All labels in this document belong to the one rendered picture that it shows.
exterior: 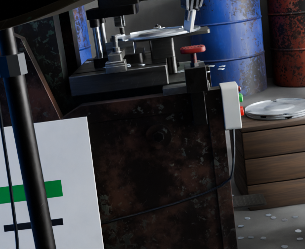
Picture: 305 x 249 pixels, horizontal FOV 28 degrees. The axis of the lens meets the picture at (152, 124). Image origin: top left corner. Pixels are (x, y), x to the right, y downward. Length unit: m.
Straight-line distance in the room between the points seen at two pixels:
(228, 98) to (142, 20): 3.60
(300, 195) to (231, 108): 0.83
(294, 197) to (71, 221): 1.04
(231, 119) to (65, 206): 0.56
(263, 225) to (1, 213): 1.01
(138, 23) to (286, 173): 3.12
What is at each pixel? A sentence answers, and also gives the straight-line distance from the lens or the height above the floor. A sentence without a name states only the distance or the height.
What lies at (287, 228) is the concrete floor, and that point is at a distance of 2.33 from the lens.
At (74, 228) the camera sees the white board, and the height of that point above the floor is 0.27.
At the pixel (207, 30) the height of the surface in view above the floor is 0.78.
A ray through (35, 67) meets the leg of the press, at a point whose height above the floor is 0.75.
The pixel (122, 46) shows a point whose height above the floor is 0.76.
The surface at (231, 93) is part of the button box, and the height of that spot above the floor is 0.61.
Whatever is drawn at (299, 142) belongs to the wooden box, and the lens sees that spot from 2.46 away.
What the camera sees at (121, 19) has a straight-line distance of 2.02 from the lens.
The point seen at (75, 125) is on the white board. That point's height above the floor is 0.57.
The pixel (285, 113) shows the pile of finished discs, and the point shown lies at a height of 0.37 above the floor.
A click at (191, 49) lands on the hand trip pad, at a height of 0.76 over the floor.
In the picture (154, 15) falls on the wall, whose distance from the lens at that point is 5.33.
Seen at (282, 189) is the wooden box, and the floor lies 0.07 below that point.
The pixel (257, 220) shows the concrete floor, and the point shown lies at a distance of 2.41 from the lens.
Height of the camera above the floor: 0.95
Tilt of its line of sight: 13 degrees down
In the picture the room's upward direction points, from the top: 8 degrees counter-clockwise
